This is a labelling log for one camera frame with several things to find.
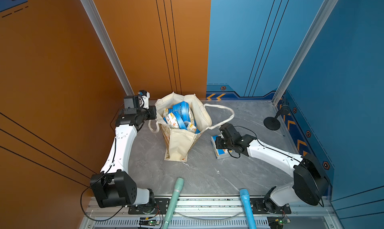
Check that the cream floral canvas bag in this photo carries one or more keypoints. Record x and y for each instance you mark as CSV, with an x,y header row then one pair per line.
x,y
179,142

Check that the right circuit board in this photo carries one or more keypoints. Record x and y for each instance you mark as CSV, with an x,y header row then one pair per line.
x,y
277,223

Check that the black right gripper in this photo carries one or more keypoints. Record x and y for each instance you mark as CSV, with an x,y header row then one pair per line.
x,y
218,140

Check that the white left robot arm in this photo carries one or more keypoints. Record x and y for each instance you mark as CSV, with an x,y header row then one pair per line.
x,y
113,186

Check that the blue handle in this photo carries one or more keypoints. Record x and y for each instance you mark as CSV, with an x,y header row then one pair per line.
x,y
245,198

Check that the aluminium corner post right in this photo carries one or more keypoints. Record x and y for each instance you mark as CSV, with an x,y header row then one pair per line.
x,y
315,28

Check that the circuit board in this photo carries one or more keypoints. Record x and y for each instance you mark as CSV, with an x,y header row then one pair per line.
x,y
277,223
149,223

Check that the left circuit board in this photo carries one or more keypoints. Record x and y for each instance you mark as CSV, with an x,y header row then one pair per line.
x,y
149,223

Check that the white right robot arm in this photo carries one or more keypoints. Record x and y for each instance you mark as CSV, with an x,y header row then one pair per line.
x,y
309,180

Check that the black round-base stand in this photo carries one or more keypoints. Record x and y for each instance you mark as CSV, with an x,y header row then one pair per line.
x,y
272,123

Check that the aluminium front rail frame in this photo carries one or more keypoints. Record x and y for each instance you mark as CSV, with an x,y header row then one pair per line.
x,y
212,212

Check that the aluminium corner post left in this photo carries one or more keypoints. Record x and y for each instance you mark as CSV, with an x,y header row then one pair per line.
x,y
101,31

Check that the green handle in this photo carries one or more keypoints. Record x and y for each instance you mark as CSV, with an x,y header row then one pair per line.
x,y
173,202

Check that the row tissue pack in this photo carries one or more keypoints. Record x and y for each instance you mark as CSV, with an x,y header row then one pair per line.
x,y
185,111
175,121

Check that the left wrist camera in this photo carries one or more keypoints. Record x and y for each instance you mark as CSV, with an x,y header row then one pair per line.
x,y
144,99

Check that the aluminium corner post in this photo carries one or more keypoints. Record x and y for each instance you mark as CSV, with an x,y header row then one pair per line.
x,y
315,28
101,31

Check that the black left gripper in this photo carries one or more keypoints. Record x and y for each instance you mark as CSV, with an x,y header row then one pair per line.
x,y
152,110

